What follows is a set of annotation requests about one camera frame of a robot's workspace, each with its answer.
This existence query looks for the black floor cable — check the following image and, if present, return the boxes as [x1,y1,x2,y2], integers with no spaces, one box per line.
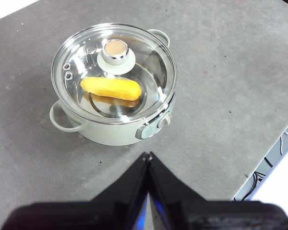
[240,171,265,202]

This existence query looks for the yellow corn cob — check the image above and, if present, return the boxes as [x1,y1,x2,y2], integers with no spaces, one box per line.
[80,76,143,102]

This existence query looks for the pale green electric pot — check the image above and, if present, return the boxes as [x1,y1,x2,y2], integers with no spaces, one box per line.
[48,28,177,147]

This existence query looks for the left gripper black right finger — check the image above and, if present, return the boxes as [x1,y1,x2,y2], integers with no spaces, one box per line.
[147,150,288,230]

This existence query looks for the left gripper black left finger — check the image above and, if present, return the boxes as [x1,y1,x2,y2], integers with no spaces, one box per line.
[1,150,150,230]

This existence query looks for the glass lid with green knob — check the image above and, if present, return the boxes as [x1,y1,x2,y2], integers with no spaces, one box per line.
[50,22,178,126]

